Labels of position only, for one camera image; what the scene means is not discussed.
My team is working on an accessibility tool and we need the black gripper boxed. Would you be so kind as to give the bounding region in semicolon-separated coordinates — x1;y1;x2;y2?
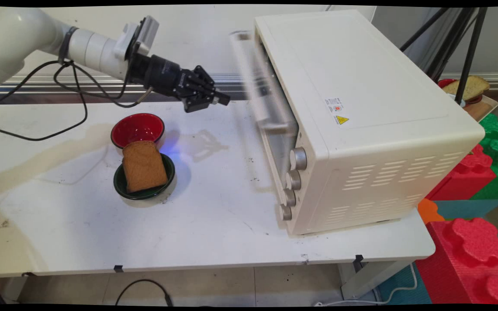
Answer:
128;54;231;114

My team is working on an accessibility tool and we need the glass oven door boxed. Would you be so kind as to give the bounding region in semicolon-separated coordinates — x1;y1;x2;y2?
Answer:
229;30;300;193

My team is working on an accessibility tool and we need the red bowl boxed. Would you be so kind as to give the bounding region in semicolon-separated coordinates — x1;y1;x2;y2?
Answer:
111;113;166;151

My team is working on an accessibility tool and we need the dark green bowl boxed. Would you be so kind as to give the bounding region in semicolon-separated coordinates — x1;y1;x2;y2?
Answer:
113;152;176;200

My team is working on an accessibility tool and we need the brown toast slice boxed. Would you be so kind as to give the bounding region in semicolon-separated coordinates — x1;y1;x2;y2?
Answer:
122;140;169;193

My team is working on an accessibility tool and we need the white label sticker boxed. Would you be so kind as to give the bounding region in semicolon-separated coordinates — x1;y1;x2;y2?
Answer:
325;97;345;114

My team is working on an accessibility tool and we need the cream toaster oven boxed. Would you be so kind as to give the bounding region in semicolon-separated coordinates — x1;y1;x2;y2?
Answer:
252;10;486;236

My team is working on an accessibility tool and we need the red plate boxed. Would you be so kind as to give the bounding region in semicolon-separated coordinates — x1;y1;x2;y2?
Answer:
437;79;484;105

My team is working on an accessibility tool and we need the white table leg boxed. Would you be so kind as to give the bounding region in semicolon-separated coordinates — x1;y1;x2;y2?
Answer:
339;258;415;301

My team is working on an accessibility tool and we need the orange foam piece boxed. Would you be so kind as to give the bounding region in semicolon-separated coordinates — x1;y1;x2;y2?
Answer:
417;198;447;225

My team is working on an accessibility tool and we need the pale bread slice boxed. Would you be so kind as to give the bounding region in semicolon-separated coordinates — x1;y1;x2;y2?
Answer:
442;76;491;101

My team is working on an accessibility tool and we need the black tripod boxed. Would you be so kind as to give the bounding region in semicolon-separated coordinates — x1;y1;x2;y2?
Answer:
400;6;488;105

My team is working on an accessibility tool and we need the small red foam block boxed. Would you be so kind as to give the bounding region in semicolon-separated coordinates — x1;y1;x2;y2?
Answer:
425;144;497;202

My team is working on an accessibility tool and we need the teal floor mat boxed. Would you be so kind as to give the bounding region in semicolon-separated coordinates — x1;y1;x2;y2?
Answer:
378;263;432;305

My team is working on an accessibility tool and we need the beige tray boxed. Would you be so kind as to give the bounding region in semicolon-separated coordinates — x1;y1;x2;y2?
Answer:
460;95;498;123

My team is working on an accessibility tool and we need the teal foam block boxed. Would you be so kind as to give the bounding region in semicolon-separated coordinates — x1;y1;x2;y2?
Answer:
433;199;498;221

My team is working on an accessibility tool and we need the large red foam block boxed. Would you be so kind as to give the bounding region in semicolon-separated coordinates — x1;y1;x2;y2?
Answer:
415;218;498;305

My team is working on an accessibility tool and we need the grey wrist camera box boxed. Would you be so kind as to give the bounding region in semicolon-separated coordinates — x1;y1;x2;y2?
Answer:
114;16;160;62

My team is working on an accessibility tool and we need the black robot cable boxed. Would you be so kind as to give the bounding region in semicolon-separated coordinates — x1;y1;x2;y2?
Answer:
0;60;154;142

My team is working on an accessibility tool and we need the aluminium rail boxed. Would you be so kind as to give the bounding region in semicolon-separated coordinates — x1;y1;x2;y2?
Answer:
0;74;254;102

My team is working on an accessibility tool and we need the black floor cable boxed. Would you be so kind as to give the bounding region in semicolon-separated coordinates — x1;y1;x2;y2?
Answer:
115;279;174;307

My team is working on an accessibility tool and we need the white floor cable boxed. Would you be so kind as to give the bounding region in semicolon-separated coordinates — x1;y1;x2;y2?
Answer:
314;263;418;307

